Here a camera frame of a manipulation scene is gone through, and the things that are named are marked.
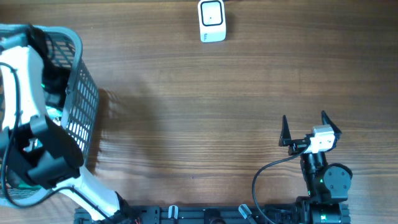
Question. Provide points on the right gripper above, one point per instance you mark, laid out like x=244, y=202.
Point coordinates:
x=297, y=145

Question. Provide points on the grey plastic basket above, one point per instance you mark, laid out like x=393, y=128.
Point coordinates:
x=79, y=102

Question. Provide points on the white barcode scanner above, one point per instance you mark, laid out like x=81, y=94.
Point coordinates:
x=212, y=20

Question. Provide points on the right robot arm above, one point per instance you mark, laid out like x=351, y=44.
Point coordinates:
x=327, y=184

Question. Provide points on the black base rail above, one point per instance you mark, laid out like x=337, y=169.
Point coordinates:
x=278, y=213

